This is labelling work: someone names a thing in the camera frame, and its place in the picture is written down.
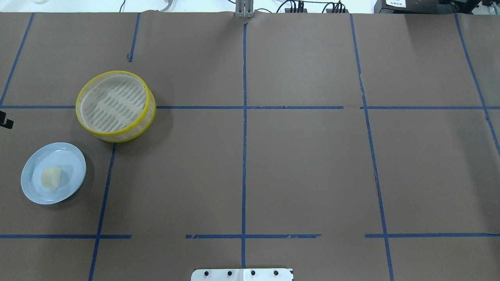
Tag white steamed bun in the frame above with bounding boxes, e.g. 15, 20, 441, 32
41, 167, 63, 190

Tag yellow plastic steamer basket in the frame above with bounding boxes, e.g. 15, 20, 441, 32
75, 71, 157, 143

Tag light blue plate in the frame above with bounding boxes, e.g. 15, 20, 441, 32
20, 142, 86, 205

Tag black computer box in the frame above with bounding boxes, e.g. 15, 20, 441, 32
373, 0, 482, 14

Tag grey aluminium frame post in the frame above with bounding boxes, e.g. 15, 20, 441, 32
233, 0, 255, 18

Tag white mount base plate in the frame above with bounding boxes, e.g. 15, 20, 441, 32
191, 268, 294, 281

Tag black cable hub left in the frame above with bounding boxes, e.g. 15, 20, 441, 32
278, 0, 307, 14

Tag black cable hub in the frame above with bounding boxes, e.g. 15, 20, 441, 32
278, 0, 307, 14
322, 1, 349, 14

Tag black cable hub right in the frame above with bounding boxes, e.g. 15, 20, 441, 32
322, 1, 349, 14

